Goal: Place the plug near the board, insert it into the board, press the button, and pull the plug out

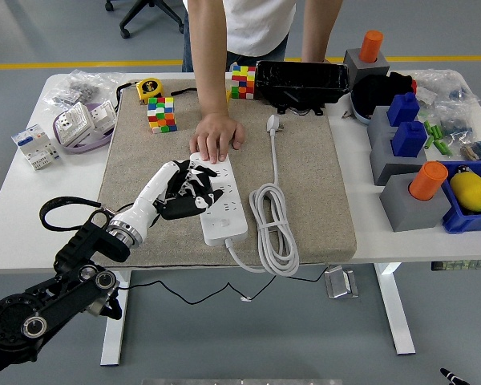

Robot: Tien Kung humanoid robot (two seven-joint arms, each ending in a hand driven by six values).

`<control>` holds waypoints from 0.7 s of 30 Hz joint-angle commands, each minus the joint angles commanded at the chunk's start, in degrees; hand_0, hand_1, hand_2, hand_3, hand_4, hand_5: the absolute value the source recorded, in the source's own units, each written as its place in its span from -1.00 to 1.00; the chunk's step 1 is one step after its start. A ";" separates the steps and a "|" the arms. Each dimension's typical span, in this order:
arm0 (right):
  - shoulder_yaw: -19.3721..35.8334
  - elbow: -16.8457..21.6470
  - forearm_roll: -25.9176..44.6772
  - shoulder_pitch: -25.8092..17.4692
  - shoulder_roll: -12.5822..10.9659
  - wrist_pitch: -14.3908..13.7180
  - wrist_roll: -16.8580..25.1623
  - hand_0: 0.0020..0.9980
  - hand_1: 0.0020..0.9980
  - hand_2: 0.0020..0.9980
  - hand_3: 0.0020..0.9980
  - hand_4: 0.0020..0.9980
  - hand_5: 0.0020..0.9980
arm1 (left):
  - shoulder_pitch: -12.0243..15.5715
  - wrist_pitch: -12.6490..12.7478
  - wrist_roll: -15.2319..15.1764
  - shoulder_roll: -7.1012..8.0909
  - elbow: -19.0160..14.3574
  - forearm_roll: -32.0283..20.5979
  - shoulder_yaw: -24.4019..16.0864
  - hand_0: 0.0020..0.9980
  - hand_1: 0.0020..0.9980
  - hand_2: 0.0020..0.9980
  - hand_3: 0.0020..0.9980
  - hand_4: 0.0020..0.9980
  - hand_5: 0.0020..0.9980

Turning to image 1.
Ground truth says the large grey holder block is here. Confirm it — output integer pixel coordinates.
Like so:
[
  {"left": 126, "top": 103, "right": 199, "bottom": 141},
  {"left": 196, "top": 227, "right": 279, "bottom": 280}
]
[{"left": 378, "top": 172, "right": 452, "bottom": 233}]

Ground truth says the white power strip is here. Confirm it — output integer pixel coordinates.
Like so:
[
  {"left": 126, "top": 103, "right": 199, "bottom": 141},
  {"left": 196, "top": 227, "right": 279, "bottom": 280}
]
[{"left": 188, "top": 151, "right": 249, "bottom": 248}]

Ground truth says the person's right hand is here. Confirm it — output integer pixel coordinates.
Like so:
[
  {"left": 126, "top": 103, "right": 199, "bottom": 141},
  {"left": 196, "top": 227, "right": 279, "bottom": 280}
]
[{"left": 188, "top": 111, "right": 246, "bottom": 164}]

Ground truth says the white wall socket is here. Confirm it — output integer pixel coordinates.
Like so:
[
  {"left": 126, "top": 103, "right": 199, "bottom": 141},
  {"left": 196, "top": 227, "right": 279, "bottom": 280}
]
[
  {"left": 55, "top": 102, "right": 95, "bottom": 146},
  {"left": 86, "top": 99, "right": 117, "bottom": 136}
]

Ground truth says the grey stepped holder block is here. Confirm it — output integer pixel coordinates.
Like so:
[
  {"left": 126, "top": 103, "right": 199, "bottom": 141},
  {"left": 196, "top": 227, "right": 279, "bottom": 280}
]
[{"left": 366, "top": 105, "right": 428, "bottom": 187}]

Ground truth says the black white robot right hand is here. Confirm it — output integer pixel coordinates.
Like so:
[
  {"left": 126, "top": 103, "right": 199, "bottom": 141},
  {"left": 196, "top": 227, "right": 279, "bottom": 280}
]
[{"left": 440, "top": 367, "right": 472, "bottom": 385}]

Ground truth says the table control panel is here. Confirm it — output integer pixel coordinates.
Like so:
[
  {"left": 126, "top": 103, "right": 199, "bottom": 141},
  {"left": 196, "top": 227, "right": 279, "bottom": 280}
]
[{"left": 430, "top": 260, "right": 481, "bottom": 273}]

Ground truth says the blue plastic bin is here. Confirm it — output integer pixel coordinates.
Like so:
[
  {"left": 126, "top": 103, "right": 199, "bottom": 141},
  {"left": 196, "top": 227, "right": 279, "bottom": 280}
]
[{"left": 436, "top": 160, "right": 481, "bottom": 235}]

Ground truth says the colourful puzzle cube stack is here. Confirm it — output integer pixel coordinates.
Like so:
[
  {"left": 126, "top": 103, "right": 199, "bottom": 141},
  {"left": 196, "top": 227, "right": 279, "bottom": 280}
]
[
  {"left": 229, "top": 65, "right": 257, "bottom": 100},
  {"left": 146, "top": 96, "right": 178, "bottom": 135}
]

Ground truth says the white circuit breaker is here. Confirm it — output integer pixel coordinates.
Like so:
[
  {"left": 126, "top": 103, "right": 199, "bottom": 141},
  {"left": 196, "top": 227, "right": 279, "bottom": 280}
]
[{"left": 10, "top": 124, "right": 62, "bottom": 172}]

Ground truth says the blue peg block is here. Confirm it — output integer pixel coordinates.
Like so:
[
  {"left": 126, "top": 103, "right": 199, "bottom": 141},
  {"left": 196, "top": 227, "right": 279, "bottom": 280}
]
[
  {"left": 386, "top": 91, "right": 421, "bottom": 128},
  {"left": 390, "top": 120, "right": 428, "bottom": 159}
]

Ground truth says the purple ring tray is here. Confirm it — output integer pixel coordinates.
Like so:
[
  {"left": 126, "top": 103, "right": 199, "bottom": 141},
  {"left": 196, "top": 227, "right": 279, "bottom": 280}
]
[{"left": 52, "top": 102, "right": 117, "bottom": 156}]

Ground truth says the light blue bowl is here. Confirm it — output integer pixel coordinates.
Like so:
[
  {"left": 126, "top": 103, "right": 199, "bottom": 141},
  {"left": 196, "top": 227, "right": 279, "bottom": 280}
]
[{"left": 350, "top": 91, "right": 374, "bottom": 126}]

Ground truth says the white table leg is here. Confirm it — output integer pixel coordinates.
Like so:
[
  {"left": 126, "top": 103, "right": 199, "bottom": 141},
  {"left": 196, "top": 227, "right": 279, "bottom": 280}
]
[
  {"left": 374, "top": 263, "right": 417, "bottom": 356},
  {"left": 99, "top": 270, "right": 132, "bottom": 367}
]

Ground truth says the clear bag of blue parts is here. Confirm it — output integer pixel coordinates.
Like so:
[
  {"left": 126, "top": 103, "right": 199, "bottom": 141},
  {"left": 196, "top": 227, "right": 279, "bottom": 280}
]
[{"left": 439, "top": 114, "right": 476, "bottom": 142}]

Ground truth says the black office chair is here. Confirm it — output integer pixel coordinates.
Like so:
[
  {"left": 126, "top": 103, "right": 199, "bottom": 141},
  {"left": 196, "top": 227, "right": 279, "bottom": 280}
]
[{"left": 105, "top": 0, "right": 186, "bottom": 40}]

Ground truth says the black wrapped box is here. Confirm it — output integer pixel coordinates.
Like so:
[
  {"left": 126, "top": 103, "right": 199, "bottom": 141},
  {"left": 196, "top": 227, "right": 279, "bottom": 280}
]
[{"left": 255, "top": 59, "right": 352, "bottom": 117}]

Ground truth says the silver metal bracket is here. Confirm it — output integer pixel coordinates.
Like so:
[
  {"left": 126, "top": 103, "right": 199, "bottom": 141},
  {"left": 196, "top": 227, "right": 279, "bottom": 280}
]
[{"left": 323, "top": 266, "right": 360, "bottom": 300}]

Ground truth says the white power strip cord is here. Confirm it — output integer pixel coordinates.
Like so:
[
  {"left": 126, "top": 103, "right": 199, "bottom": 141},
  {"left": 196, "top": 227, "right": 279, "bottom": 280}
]
[{"left": 224, "top": 114, "right": 301, "bottom": 278}]

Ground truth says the black cloth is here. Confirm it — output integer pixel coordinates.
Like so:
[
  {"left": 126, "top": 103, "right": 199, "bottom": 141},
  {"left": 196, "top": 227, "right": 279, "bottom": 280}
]
[{"left": 351, "top": 71, "right": 416, "bottom": 121}]

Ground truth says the clear bag of white parts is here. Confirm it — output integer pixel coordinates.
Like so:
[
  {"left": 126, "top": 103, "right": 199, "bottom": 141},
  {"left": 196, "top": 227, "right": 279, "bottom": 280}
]
[{"left": 414, "top": 68, "right": 481, "bottom": 121}]

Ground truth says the yellow lemon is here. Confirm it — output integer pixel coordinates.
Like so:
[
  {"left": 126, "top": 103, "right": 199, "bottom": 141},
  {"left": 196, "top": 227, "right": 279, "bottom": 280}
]
[{"left": 448, "top": 171, "right": 481, "bottom": 213}]

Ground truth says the small grey holder block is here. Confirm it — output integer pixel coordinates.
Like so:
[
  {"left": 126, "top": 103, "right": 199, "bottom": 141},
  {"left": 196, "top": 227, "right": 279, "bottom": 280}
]
[{"left": 343, "top": 47, "right": 390, "bottom": 86}]

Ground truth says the orange cylinder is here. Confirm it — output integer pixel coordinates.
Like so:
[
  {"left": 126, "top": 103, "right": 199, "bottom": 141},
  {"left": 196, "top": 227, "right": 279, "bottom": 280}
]
[
  {"left": 358, "top": 30, "right": 384, "bottom": 63},
  {"left": 407, "top": 160, "right": 449, "bottom": 201}
]

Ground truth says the clear bag of grey screws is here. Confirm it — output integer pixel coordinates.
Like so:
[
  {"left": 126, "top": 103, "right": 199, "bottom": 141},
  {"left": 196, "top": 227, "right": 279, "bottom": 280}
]
[{"left": 42, "top": 68, "right": 125, "bottom": 109}]

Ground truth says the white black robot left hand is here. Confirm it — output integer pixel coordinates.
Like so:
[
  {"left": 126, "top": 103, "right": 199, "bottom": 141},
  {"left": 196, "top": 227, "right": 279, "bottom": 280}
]
[{"left": 111, "top": 159, "right": 225, "bottom": 234}]

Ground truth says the black power adapter plug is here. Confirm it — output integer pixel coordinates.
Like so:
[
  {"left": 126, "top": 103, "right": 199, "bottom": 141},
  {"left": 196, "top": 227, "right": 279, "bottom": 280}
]
[{"left": 159, "top": 194, "right": 209, "bottom": 221}]

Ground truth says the thin black adapter cord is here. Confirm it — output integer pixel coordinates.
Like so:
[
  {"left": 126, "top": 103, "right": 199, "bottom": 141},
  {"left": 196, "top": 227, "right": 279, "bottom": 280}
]
[{"left": 99, "top": 202, "right": 340, "bottom": 305}]

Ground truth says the person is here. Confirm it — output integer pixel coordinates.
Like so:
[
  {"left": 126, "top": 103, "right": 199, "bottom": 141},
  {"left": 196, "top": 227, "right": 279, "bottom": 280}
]
[{"left": 182, "top": 0, "right": 297, "bottom": 74}]

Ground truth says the grey-brown mat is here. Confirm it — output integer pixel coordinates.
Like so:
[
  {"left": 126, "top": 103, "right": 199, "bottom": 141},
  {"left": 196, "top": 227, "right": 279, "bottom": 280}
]
[{"left": 86, "top": 78, "right": 358, "bottom": 270}]

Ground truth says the yellow tape measure silver clip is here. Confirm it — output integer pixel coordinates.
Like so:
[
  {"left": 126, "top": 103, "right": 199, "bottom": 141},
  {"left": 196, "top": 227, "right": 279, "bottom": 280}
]
[{"left": 170, "top": 87, "right": 232, "bottom": 104}]

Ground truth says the yellow tape measure printed 5m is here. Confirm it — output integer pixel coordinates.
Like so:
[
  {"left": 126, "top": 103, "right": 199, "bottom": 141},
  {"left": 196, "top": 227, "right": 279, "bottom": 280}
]
[{"left": 114, "top": 78, "right": 164, "bottom": 106}]

